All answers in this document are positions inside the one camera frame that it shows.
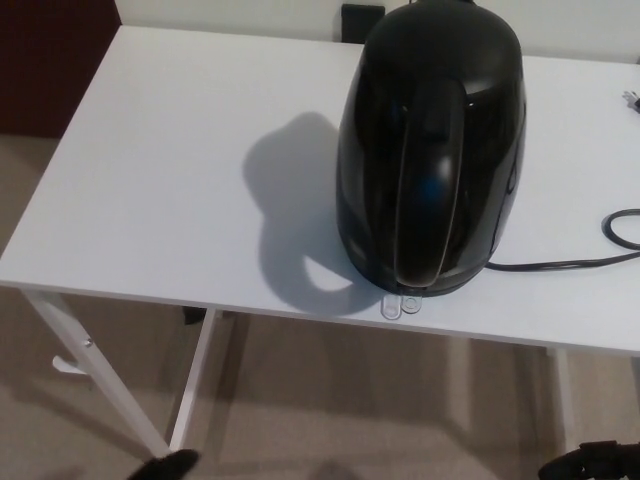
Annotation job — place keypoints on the black kettle base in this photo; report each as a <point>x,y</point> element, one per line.
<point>457,286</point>

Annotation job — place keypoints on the white hook on table leg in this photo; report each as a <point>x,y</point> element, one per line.
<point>65,366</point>

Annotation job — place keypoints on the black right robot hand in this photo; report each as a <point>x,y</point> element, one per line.
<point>595,462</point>

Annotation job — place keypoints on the black wall outlet plate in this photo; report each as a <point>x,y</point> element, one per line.
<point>357,24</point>

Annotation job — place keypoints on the small black floor object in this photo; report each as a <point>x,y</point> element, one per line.
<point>192,316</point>

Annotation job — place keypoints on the clear kettle switch lever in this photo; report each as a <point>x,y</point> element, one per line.
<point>400,306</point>

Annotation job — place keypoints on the black electric kettle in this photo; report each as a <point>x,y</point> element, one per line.
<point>430,125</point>

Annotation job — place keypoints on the white metal-legged table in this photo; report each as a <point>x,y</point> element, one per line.
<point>175,175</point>

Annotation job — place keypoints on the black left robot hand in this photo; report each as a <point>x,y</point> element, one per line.
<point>170,465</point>

